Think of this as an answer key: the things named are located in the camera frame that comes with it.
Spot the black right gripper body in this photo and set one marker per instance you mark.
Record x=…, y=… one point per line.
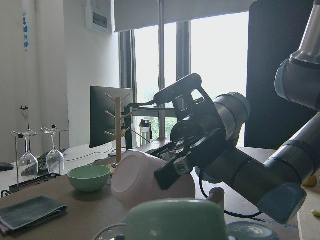
x=199, y=135

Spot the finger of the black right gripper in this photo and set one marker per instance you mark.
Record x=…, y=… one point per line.
x=168, y=151
x=168, y=174

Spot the pink cup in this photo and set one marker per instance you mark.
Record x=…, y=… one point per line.
x=133, y=181

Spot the mint green cup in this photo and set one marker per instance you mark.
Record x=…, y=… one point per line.
x=176, y=219

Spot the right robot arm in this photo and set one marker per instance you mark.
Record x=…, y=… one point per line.
x=266, y=144

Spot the light blue cup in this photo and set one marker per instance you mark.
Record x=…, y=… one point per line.
x=244, y=230

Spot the water bottle by window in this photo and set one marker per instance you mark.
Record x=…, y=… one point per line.
x=145, y=132

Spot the wooden mug tree stand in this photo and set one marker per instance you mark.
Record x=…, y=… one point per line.
x=118, y=117

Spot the green bowl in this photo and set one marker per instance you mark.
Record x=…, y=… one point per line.
x=89, y=178

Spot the black monitor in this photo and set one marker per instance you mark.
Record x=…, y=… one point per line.
x=102, y=110

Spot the right wine glass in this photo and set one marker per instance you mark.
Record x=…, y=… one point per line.
x=55, y=160

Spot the wine glass rack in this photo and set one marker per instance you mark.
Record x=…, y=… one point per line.
x=19, y=135

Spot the black keyboard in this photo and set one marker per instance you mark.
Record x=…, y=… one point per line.
x=42, y=166

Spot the left wine glass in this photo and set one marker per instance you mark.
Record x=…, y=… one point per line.
x=28, y=164

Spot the grey folded cloth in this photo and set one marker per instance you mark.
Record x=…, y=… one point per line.
x=30, y=213

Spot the black computer mouse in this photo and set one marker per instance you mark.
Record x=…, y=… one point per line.
x=4, y=166

